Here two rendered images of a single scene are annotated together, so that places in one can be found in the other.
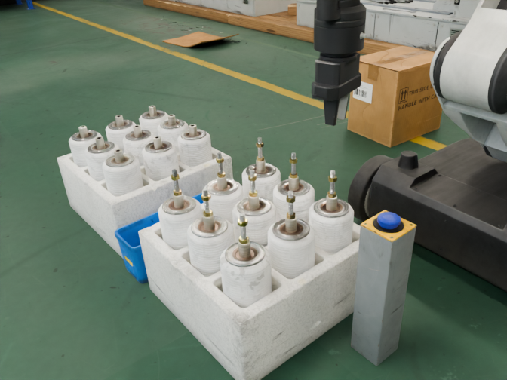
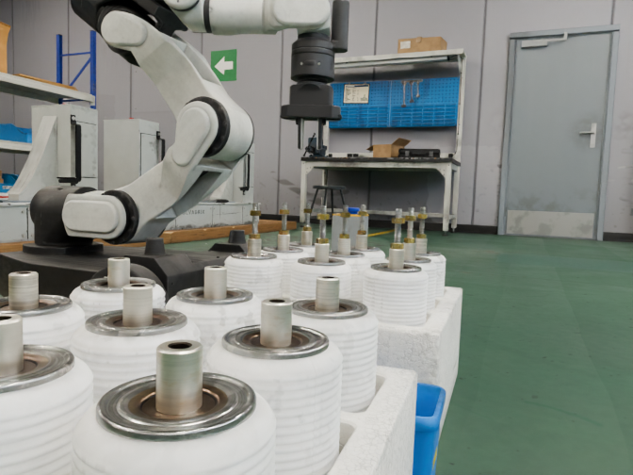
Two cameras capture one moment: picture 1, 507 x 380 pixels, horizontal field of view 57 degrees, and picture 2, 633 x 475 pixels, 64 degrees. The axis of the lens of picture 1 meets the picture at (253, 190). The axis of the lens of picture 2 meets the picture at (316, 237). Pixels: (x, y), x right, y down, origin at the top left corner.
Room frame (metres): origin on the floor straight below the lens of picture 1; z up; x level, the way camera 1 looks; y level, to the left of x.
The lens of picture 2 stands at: (1.40, 0.74, 0.36)
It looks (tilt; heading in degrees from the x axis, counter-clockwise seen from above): 5 degrees down; 238
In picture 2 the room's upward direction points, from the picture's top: 2 degrees clockwise
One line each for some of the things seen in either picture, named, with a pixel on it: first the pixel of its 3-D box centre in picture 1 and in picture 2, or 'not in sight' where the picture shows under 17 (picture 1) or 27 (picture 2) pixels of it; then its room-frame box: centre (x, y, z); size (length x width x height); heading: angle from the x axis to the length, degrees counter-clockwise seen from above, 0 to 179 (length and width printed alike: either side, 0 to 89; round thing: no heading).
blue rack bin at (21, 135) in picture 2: not in sight; (26, 135); (1.07, -5.81, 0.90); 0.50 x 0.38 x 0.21; 124
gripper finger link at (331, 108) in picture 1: (330, 109); (321, 134); (0.83, -0.15, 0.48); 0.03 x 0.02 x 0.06; 51
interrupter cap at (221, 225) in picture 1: (209, 227); (408, 259); (0.80, 0.09, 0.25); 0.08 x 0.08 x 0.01
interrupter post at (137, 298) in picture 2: (137, 131); (137, 306); (1.30, 0.33, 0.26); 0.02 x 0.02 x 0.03
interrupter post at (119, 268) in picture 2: (192, 130); (119, 273); (1.28, 0.17, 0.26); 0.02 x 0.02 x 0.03
